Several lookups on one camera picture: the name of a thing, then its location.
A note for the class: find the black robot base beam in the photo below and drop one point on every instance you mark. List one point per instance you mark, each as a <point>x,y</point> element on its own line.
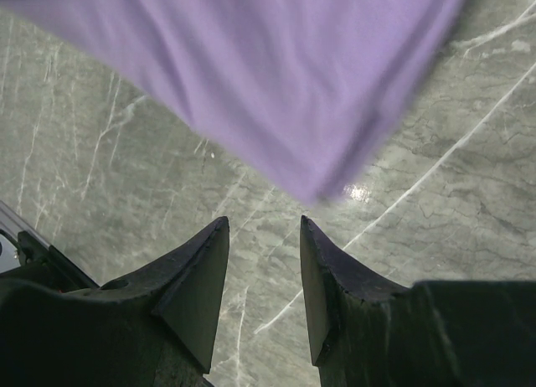
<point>45,266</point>

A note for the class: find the aluminium frame rail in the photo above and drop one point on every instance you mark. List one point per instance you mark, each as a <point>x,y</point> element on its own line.
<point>12,224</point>

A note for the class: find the purple t shirt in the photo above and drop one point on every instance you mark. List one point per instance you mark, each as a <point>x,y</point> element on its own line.
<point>304,91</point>

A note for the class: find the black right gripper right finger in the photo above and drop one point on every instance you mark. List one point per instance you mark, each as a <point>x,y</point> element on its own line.
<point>365,330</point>

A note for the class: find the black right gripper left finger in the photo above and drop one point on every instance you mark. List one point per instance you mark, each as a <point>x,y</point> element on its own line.
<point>154,326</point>

